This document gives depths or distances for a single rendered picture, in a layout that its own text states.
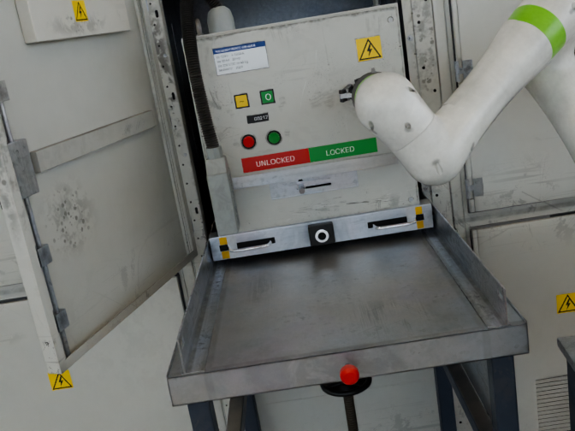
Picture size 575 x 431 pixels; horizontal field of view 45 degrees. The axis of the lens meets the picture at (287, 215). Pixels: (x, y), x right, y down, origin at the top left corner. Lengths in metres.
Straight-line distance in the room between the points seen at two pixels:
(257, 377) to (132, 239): 0.55
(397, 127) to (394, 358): 0.39
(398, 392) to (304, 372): 0.86
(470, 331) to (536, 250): 0.75
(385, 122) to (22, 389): 1.33
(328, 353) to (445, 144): 0.41
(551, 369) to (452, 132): 1.02
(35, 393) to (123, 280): 0.61
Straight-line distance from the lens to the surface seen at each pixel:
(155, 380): 2.01
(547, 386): 2.14
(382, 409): 2.07
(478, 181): 1.85
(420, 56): 1.79
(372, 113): 1.21
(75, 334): 1.46
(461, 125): 1.27
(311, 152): 1.64
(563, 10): 1.46
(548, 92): 1.56
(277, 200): 1.67
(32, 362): 2.07
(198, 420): 1.30
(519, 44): 1.39
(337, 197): 1.67
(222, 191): 1.55
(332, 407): 2.05
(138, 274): 1.65
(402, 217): 1.69
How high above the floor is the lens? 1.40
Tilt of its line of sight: 16 degrees down
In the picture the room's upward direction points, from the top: 9 degrees counter-clockwise
